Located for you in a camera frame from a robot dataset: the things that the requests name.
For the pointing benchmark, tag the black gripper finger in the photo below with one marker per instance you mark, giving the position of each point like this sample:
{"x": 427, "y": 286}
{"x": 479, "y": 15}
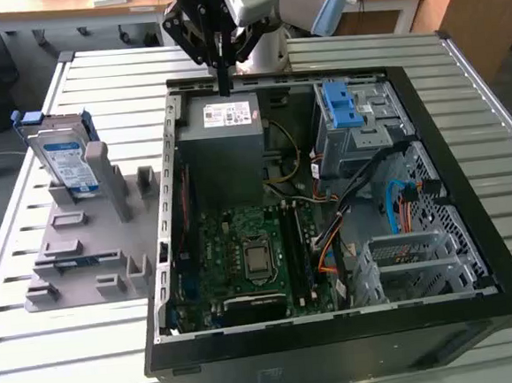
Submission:
{"x": 186, "y": 37}
{"x": 248, "y": 39}

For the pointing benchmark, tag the hard disk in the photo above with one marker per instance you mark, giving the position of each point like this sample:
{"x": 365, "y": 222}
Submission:
{"x": 65, "y": 162}

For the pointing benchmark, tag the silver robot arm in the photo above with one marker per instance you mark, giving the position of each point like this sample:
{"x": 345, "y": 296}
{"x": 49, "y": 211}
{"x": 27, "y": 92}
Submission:
{"x": 267, "y": 48}

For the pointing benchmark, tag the silver disk bay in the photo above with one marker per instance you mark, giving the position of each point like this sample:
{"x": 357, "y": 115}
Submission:
{"x": 415, "y": 267}

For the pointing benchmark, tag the blue plastic drive latch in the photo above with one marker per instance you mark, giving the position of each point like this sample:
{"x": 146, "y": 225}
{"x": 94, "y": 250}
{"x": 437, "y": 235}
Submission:
{"x": 339, "y": 100}

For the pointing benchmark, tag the wooden top desk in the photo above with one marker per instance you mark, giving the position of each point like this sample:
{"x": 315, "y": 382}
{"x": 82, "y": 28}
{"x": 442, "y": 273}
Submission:
{"x": 68, "y": 2}

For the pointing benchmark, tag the grey power supply unit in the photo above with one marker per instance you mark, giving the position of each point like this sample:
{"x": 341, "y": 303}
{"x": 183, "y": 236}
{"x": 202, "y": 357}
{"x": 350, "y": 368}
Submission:
{"x": 223, "y": 167}

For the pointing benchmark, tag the silver drive cage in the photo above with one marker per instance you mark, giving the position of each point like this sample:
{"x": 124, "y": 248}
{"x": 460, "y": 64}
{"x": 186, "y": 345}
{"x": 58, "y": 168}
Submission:
{"x": 359, "y": 148}

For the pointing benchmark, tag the green motherboard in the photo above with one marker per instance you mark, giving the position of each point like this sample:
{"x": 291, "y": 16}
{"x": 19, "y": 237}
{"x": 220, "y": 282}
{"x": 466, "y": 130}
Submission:
{"x": 218, "y": 247}

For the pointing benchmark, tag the black RAM slot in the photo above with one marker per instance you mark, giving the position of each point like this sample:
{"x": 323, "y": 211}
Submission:
{"x": 288, "y": 251}
{"x": 293, "y": 250}

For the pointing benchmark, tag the green RAM stick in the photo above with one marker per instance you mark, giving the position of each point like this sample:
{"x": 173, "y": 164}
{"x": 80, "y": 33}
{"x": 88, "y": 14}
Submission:
{"x": 77, "y": 260}
{"x": 305, "y": 252}

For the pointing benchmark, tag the silver CPU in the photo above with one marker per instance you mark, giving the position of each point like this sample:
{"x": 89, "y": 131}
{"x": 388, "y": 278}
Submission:
{"x": 257, "y": 260}

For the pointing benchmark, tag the grey parts rack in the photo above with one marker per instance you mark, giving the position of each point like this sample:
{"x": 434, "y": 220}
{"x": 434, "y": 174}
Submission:
{"x": 95, "y": 239}

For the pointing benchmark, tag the brown wooden cabinet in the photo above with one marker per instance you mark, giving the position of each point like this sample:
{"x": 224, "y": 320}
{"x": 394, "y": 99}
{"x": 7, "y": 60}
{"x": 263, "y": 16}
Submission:
{"x": 481, "y": 5}

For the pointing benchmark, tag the black graphics card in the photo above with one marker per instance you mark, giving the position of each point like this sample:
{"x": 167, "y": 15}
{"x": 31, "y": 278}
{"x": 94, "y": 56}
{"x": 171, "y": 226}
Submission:
{"x": 254, "y": 309}

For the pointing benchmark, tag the black PC case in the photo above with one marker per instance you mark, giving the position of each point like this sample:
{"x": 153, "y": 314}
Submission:
{"x": 295, "y": 352}

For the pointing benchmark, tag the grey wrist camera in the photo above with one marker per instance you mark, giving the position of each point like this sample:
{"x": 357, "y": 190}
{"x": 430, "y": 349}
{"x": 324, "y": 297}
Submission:
{"x": 254, "y": 1}

